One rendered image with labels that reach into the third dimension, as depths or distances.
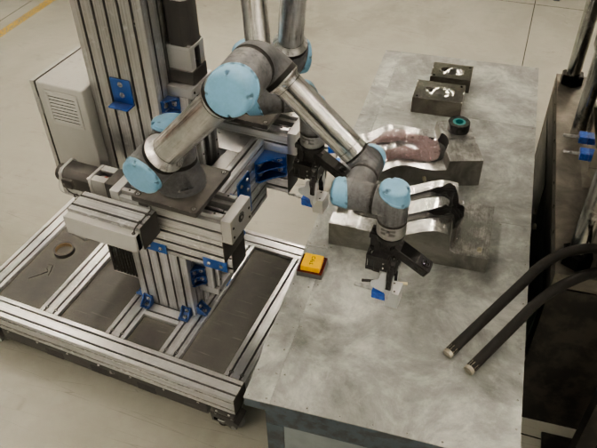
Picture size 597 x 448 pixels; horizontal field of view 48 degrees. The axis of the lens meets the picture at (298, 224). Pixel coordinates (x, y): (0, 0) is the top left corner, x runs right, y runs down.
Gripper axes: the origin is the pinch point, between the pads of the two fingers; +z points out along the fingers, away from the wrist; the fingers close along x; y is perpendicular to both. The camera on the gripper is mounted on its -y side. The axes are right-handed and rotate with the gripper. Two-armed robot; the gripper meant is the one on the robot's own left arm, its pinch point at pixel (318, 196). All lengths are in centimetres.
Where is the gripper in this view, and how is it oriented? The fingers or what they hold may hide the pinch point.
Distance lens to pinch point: 212.2
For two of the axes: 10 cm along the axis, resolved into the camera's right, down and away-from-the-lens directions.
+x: -4.2, 6.1, -6.7
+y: -9.1, -2.7, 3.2
